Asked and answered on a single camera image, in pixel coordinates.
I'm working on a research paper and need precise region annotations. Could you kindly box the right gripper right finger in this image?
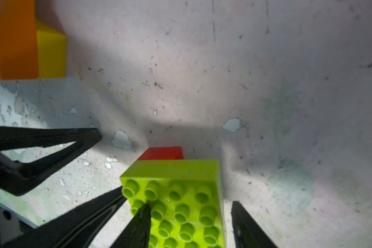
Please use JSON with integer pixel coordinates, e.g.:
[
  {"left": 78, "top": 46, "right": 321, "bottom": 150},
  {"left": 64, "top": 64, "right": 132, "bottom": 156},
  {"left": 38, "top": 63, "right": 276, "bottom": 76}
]
[{"left": 231, "top": 201, "right": 277, "bottom": 248}]

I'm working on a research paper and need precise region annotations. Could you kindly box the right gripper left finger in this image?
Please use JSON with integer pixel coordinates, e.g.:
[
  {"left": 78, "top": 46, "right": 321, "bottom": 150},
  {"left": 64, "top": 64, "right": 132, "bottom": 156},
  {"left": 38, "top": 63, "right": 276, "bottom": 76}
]
[{"left": 111, "top": 204, "right": 151, "bottom": 248}]

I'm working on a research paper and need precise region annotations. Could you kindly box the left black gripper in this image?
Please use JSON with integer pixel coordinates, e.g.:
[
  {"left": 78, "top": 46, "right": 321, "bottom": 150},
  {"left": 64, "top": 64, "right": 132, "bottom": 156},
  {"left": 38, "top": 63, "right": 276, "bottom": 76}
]
[{"left": 0, "top": 126, "right": 127, "bottom": 248}]

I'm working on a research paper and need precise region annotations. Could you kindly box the lime lego brick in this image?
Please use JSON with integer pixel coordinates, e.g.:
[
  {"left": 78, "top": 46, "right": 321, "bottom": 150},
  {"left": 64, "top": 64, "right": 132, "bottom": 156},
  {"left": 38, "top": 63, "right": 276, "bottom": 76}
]
[{"left": 120, "top": 160, "right": 226, "bottom": 248}]

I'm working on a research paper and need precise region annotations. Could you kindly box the small red lego brick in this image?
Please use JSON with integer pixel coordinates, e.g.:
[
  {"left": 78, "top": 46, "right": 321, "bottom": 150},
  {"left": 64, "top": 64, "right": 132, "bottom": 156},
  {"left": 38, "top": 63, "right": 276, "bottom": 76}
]
[{"left": 137, "top": 146, "right": 184, "bottom": 161}]

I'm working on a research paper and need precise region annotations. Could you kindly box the orange lego brick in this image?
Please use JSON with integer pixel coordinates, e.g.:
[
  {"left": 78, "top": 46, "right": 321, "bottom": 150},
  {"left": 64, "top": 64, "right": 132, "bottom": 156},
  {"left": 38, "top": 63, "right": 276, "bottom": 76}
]
[{"left": 0, "top": 1, "right": 38, "bottom": 80}]

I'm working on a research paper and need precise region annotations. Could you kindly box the yellow lego brick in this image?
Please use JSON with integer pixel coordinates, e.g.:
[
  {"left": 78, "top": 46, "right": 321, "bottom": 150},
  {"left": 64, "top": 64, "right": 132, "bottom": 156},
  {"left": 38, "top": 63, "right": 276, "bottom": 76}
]
[{"left": 36, "top": 20, "right": 67, "bottom": 79}]

